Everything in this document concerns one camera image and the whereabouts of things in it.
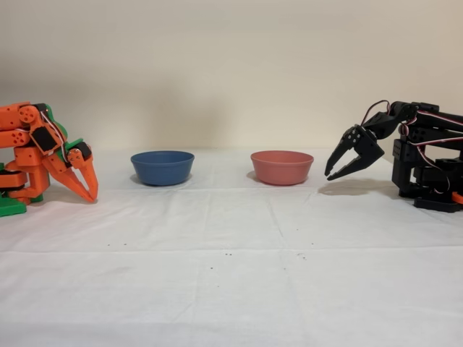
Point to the white tablecloth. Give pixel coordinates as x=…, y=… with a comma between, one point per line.
x=231, y=289

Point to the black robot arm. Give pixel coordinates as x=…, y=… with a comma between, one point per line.
x=416, y=159

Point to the blue bowl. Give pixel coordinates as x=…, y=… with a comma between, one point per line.
x=162, y=168

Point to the pink bowl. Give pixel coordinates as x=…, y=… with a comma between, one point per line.
x=282, y=168

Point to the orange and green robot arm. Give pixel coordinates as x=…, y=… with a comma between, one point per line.
x=21, y=137

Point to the orange base clamp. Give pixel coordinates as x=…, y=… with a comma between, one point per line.
x=458, y=197

